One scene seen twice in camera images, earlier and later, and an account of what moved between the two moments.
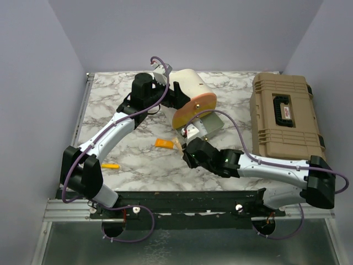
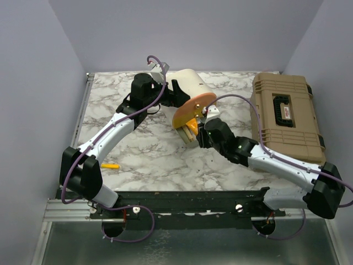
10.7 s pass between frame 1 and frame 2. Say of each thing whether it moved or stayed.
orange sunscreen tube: moved
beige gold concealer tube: moved
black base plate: stayed
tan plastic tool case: stayed
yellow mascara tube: stayed
